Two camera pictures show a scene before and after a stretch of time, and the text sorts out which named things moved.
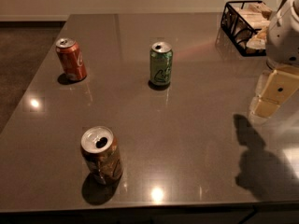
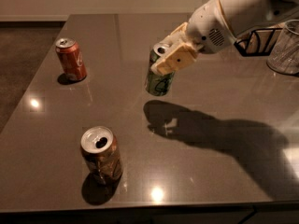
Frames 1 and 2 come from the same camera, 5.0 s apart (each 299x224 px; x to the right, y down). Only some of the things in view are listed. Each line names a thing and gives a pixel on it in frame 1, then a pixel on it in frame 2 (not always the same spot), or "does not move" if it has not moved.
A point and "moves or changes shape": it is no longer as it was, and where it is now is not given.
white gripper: (284, 39) → (206, 27)
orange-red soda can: (71, 58) does not move
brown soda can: (101, 150) does not move
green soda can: (161, 63) moves or changes shape
